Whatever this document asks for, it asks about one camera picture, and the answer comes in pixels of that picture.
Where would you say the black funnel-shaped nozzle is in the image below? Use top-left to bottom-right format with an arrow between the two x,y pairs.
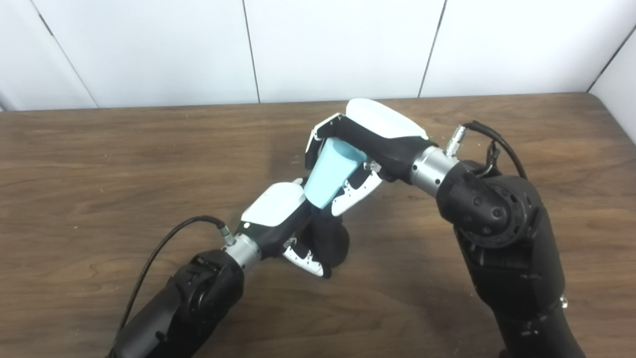
311,209 -> 350,269

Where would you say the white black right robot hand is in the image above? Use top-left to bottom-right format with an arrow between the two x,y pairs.
304,98 -> 438,217

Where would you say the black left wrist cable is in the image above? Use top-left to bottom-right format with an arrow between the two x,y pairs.
117,215 -> 237,344

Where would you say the light-blue short hose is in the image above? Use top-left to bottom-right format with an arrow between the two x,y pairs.
304,138 -> 367,210

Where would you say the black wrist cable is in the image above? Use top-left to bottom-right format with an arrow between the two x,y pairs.
117,215 -> 237,344
446,121 -> 528,179

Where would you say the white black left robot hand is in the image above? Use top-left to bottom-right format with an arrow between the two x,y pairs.
238,178 -> 332,279

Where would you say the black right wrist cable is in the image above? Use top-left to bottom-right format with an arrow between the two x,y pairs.
446,121 -> 528,179

